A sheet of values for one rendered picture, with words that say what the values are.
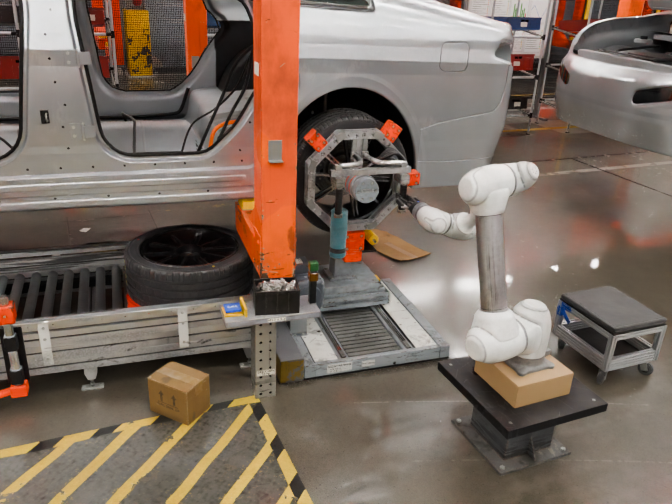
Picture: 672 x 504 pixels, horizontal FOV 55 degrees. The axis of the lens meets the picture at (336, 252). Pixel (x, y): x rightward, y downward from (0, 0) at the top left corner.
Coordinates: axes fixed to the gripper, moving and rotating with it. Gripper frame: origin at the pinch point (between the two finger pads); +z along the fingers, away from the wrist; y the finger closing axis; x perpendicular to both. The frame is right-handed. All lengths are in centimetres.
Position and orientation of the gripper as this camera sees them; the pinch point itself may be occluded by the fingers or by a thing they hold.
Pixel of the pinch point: (402, 197)
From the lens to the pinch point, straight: 326.0
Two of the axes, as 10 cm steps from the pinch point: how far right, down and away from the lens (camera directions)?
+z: -3.1, -3.9, 8.6
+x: 0.4, -9.1, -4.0
